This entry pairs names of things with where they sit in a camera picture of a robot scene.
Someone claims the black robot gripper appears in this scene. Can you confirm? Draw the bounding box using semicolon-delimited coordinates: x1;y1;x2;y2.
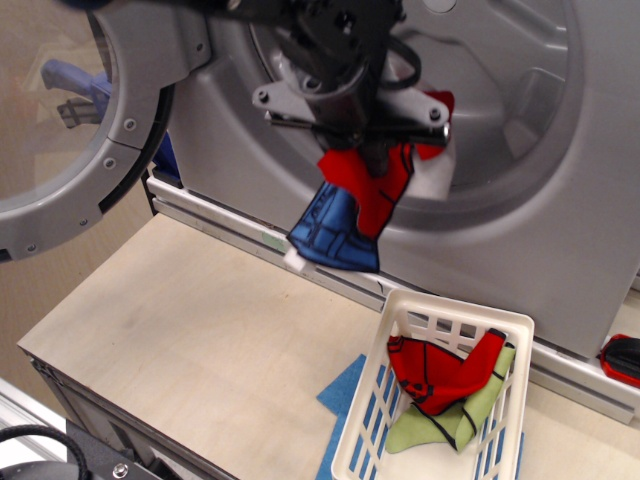
251;1;450;149

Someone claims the red and blue cloth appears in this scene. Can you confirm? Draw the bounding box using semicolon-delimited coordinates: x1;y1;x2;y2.
285;88;455;273

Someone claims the grey toy washing machine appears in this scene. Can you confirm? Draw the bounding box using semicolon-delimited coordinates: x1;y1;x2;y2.
169;1;639;357

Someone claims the white plastic laundry basket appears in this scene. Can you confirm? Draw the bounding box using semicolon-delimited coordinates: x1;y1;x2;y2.
331;288;535;480

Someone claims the grey round washer door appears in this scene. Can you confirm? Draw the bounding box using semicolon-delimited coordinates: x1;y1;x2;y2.
1;1;210;263

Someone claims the red cloth with black lines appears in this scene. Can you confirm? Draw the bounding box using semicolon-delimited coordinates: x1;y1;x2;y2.
387;329;507;415

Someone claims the blue mat under basket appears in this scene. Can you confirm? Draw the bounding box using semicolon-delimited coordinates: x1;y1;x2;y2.
316;355;524;479

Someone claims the green cloth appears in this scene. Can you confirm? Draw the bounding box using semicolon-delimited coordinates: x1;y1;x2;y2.
385;343;516;454

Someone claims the red and black tool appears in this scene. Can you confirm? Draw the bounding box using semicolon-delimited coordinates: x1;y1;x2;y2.
599;334;639;388

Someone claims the blue handled tool behind door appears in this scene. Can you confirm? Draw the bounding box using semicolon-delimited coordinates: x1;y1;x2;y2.
40;58;177;179

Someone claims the white aluminium frame rail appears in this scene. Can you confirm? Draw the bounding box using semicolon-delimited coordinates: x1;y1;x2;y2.
146;177;639;424

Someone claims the black metal bracket with bolt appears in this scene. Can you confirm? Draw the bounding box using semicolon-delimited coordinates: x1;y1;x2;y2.
65;420;180;480

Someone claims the black cable loop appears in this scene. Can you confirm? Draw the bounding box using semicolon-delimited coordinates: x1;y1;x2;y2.
0;424;89;480

